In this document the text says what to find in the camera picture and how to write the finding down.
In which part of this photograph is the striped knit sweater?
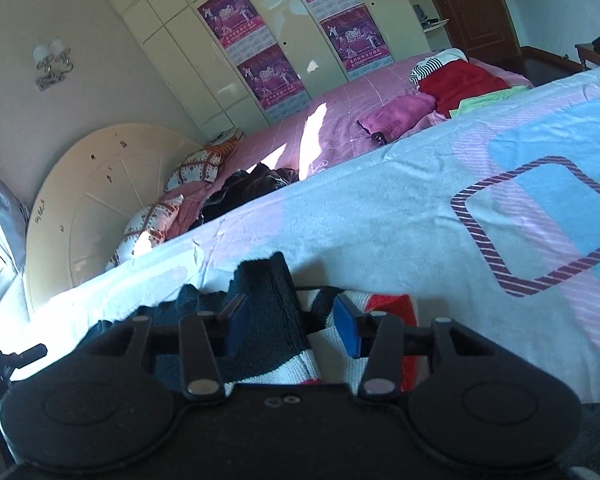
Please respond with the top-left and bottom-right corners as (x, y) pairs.
(76, 251), (429, 395)

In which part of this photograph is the black clothes pile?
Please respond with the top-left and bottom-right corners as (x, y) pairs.
(188, 162), (299, 231)

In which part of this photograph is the patterned pillow near headboard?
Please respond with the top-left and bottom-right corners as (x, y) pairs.
(105, 195), (184, 271)

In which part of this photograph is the grey blue curtain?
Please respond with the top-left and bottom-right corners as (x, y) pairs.
(0, 179), (29, 273)

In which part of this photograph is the cream round headboard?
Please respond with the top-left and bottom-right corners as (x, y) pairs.
(24, 122), (201, 311)

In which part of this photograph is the light blue patterned bedsheet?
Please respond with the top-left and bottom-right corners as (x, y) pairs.
(16, 67), (600, 402)

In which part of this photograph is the patterned pillow far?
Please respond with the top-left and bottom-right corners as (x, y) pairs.
(163, 136), (239, 193)

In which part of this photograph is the pink bed cover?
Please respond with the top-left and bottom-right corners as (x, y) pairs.
(164, 52), (534, 241)

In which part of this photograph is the magenta folded garment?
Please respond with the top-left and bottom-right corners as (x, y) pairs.
(358, 93), (436, 145)

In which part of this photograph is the red folded garment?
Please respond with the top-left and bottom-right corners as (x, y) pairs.
(418, 61), (509, 118)

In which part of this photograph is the black white striped garment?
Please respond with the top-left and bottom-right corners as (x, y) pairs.
(410, 48), (467, 86)

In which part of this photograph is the cream wardrobe with posters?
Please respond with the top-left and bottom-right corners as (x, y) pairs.
(108, 0), (431, 139)

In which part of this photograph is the dark wooden door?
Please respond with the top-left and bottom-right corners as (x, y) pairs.
(432, 0), (520, 64)

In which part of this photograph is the wall lamp sconce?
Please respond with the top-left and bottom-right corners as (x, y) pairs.
(32, 38), (74, 91)

